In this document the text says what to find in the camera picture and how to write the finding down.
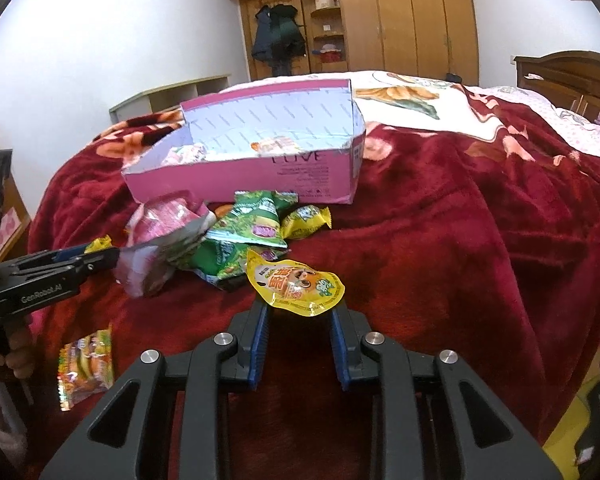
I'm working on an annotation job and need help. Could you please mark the colourful gummy candy bag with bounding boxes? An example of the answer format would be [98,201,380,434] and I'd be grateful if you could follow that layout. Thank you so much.
[57,326,114,412]

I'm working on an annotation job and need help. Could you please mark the green pea snack bag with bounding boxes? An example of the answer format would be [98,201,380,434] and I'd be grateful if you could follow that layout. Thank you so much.
[207,191,298,248]

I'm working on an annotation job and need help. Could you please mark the yellow jelly cup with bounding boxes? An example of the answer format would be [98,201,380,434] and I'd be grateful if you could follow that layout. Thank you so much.
[246,249,346,318]

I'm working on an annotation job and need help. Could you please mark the small yellow candy packet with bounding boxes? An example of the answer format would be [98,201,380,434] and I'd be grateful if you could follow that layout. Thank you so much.
[280,205,332,240]

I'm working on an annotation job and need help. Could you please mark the orange corn snack pack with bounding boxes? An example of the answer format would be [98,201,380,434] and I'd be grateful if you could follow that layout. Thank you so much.
[250,136,301,156]

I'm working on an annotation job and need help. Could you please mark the person's left hand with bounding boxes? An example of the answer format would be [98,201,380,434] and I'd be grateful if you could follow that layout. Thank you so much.
[0,316,37,380]

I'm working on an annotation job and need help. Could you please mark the wooden side cabinet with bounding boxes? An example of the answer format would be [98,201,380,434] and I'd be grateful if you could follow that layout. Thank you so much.
[0,174,31,262]

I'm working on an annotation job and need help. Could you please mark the red floral blanket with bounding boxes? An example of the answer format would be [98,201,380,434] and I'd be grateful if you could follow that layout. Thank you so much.
[24,97,600,479]

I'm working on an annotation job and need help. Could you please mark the grey low shelf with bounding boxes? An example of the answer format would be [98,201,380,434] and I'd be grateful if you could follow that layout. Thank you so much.
[109,75,228,124]

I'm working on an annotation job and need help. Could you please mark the pink cardboard box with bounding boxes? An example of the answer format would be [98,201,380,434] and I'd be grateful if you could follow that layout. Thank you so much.
[122,79,365,204]

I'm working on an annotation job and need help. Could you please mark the hanging dark coats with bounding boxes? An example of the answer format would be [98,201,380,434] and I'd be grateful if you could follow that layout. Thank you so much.
[251,3,306,77]

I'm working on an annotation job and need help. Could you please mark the red pot on shelf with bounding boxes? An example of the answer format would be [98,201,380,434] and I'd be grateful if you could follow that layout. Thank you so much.
[312,44,343,64]

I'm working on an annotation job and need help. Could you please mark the pink checked bedsheet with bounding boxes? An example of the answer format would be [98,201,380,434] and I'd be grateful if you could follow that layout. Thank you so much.
[232,70,600,158]

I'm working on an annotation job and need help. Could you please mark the black bag on floor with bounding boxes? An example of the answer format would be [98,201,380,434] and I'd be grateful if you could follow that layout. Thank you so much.
[445,73,463,84]

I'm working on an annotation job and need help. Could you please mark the wooden headboard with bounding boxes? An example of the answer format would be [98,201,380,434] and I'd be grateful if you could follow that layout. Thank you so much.
[515,51,600,122]

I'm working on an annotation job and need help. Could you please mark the wooden wardrobe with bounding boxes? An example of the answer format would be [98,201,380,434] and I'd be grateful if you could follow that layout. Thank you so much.
[237,0,479,86]

